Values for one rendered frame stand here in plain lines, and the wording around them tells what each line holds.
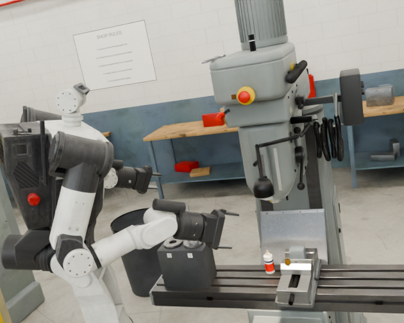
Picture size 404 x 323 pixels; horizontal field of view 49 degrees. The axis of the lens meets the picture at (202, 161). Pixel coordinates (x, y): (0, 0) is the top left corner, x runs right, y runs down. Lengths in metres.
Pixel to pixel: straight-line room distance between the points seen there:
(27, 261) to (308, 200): 1.33
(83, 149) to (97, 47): 5.70
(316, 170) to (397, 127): 3.96
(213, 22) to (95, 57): 1.88
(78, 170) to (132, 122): 5.59
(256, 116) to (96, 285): 0.80
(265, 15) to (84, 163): 1.02
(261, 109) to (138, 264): 2.36
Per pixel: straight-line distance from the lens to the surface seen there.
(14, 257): 1.54
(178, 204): 1.30
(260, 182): 1.54
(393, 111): 5.18
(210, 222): 1.36
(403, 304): 1.91
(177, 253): 1.97
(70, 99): 1.34
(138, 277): 3.78
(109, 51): 6.73
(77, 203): 1.18
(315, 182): 2.18
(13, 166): 1.30
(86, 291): 1.51
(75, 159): 1.16
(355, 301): 1.91
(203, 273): 1.98
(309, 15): 5.89
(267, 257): 2.00
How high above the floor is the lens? 1.96
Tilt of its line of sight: 15 degrees down
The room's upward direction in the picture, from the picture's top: 11 degrees counter-clockwise
